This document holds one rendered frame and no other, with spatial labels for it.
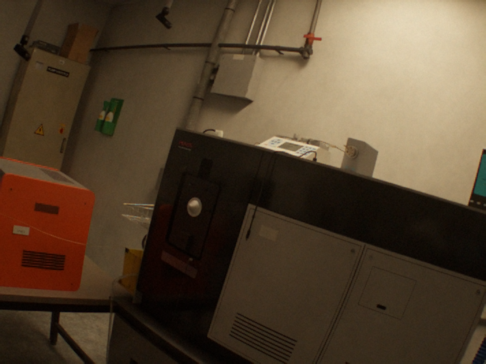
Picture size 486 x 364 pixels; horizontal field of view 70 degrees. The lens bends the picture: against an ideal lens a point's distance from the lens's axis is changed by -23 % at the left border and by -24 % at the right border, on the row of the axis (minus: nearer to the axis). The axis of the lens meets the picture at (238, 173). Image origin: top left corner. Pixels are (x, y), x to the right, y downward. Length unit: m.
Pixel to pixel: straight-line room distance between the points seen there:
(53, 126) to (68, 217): 2.90
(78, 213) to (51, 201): 0.14
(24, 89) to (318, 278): 3.56
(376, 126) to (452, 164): 0.54
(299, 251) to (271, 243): 0.09
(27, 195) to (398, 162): 1.81
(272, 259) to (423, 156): 1.27
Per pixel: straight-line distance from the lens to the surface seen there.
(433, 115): 2.31
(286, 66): 2.80
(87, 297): 1.67
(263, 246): 1.24
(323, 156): 1.66
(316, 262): 1.15
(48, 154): 4.42
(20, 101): 4.21
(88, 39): 4.52
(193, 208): 1.42
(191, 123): 3.06
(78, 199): 1.55
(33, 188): 1.45
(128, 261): 1.71
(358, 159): 1.42
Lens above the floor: 1.37
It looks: 1 degrees down
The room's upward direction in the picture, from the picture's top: 16 degrees clockwise
